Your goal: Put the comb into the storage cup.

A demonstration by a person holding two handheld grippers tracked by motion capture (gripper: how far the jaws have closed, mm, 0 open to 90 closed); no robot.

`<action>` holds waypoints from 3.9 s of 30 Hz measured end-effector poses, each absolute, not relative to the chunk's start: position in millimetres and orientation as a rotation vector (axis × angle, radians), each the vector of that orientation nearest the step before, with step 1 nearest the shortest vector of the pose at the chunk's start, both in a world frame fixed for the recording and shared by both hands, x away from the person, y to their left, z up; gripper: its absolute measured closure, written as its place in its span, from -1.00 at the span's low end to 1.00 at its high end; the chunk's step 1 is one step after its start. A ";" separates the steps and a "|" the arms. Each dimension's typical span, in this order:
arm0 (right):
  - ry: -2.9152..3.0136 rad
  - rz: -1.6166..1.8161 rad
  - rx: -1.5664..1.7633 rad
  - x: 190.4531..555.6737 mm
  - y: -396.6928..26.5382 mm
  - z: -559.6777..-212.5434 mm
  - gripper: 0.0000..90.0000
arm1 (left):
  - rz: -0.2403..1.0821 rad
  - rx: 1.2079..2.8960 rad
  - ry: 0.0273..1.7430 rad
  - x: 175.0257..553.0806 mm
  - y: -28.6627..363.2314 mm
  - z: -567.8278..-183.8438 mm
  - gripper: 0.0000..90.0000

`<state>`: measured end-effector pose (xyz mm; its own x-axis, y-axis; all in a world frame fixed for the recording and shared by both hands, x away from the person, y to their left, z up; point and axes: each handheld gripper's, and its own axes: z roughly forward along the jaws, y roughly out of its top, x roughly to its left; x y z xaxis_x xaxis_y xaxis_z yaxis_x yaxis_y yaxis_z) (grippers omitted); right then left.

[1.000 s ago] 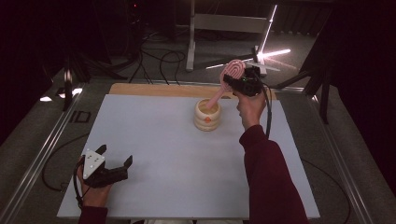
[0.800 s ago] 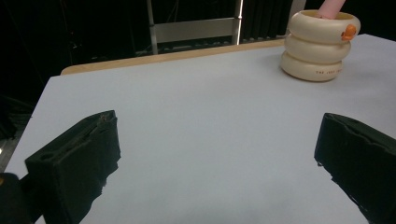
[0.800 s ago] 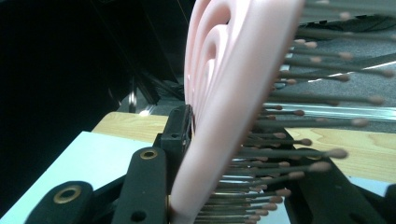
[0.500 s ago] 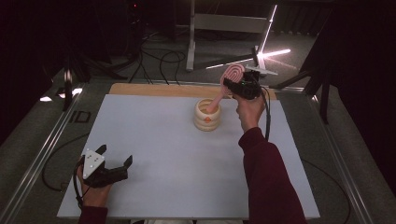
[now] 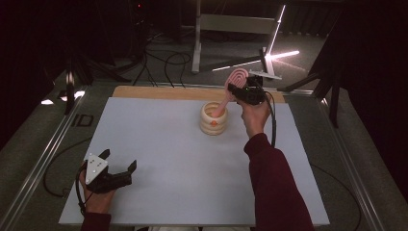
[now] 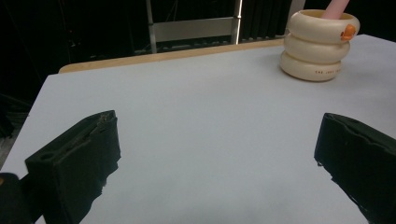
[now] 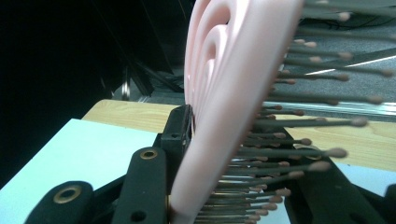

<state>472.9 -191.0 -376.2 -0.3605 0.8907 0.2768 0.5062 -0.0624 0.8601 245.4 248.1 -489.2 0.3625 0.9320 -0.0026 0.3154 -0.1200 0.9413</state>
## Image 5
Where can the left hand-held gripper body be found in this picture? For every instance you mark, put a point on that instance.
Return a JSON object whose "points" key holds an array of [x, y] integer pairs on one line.
{"points": [[96, 170]]}

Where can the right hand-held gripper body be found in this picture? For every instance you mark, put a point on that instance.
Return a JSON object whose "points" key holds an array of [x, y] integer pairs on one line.
{"points": [[255, 94]]}

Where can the cream ribbed duck cup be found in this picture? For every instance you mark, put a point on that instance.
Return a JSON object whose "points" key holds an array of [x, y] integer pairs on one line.
{"points": [[211, 128]]}

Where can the person's right hand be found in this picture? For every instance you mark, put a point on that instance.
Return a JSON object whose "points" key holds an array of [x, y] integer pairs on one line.
{"points": [[255, 118]]}

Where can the person's left hand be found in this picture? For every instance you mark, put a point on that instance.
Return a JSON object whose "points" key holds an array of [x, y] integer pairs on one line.
{"points": [[96, 202]]}

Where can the white table mat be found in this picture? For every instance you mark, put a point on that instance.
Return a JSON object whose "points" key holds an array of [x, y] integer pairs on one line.
{"points": [[176, 166]]}

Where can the black tripod stand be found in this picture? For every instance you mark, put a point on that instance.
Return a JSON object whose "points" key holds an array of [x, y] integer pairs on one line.
{"points": [[69, 96]]}

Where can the dark metal stand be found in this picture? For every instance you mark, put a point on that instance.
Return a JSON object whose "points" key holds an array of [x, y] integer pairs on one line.
{"points": [[335, 106]]}

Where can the metal floor rail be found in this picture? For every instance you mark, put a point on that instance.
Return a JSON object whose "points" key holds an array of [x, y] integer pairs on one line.
{"points": [[38, 170], [352, 173]]}

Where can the grey metal desk frame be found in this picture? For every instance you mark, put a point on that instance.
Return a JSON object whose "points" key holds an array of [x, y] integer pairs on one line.
{"points": [[237, 24]]}

